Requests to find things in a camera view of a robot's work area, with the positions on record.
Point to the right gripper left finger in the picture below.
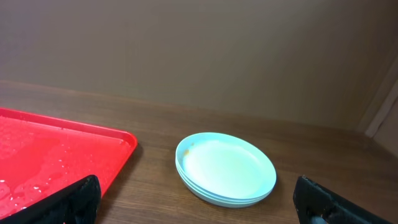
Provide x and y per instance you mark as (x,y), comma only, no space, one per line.
(76,204)

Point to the red plastic serving tray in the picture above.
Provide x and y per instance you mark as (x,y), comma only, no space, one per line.
(41,155)

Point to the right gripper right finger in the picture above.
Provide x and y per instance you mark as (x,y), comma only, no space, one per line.
(316,204)

